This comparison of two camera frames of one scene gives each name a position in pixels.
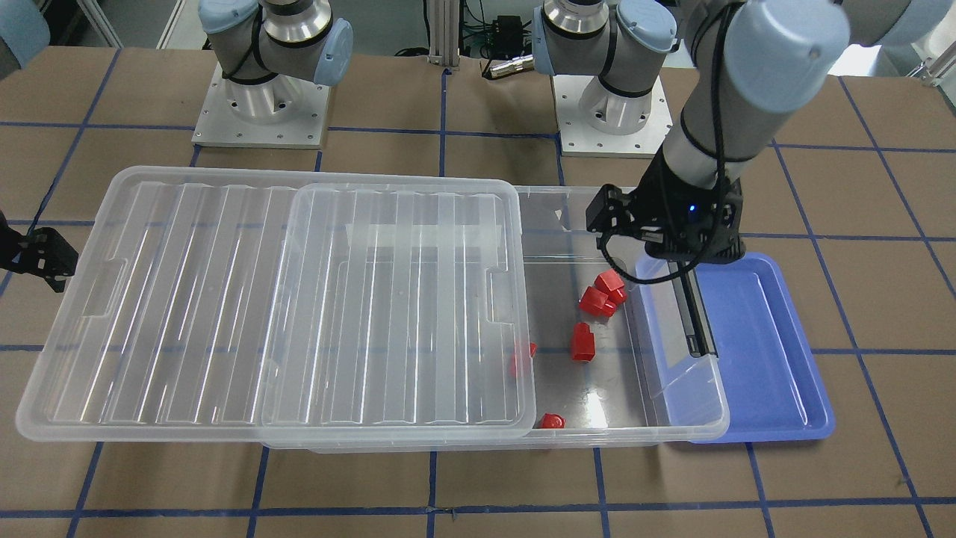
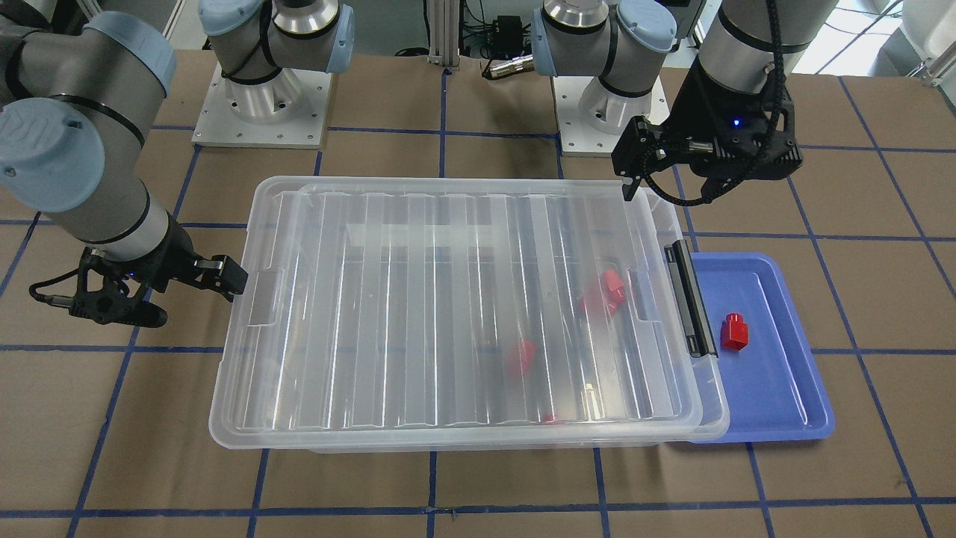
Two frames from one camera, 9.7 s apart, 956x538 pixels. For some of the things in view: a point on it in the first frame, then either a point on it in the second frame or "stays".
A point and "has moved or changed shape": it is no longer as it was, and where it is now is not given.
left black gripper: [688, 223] -> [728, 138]
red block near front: [553, 421] stays
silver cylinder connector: [511, 67] stays
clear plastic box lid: [264, 305] has moved or changed shape
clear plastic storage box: [491, 317] stays
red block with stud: [583, 342] -> [734, 332]
